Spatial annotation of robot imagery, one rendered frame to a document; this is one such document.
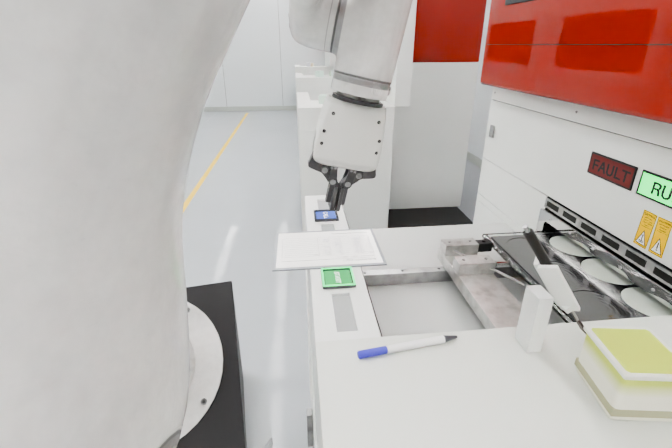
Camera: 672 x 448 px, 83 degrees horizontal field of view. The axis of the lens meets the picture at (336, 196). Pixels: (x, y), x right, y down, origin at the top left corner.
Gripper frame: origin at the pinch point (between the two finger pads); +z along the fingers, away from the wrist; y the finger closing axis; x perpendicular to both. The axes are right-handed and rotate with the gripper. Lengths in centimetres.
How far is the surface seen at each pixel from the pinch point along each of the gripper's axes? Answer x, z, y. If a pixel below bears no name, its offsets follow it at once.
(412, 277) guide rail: -16.9, 23.3, -25.0
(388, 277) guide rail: -16.9, 24.0, -19.3
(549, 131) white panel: -34, -14, -56
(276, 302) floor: -122, 114, -3
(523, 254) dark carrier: -14, 12, -48
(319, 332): 12.9, 16.0, 0.4
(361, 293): 4.5, 14.5, -6.9
